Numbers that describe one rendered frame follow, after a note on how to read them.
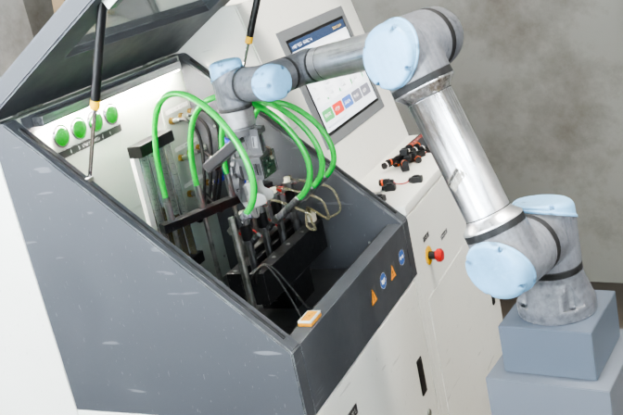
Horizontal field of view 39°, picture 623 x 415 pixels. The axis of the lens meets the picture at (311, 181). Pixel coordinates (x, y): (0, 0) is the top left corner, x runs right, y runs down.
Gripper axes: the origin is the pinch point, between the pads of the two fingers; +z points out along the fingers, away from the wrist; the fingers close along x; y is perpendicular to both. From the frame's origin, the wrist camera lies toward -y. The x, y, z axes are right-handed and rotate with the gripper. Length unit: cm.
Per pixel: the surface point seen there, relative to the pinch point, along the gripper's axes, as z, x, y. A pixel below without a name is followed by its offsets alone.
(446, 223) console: 30, 64, 23
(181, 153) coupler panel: -10.2, 21.2, -30.4
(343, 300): 17.9, -9.6, 22.8
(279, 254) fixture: 13.1, 5.9, 0.7
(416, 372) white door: 54, 22, 22
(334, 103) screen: -10, 63, -4
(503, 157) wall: 54, 202, 5
